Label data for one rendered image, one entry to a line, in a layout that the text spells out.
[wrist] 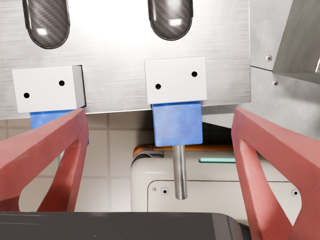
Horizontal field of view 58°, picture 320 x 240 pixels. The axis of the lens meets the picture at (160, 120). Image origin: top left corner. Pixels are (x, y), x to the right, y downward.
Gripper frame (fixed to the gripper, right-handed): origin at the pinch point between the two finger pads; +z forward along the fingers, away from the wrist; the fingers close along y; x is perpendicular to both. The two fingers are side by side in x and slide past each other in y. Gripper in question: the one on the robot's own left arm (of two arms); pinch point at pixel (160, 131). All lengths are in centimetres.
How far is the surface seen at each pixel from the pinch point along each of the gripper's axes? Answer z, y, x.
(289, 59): 16.2, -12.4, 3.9
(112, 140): 79, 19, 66
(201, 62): 11.8, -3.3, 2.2
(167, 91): 10.8, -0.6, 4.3
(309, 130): 15.8, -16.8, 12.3
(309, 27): 15.4, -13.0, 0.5
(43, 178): 71, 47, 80
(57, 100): 10.4, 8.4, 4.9
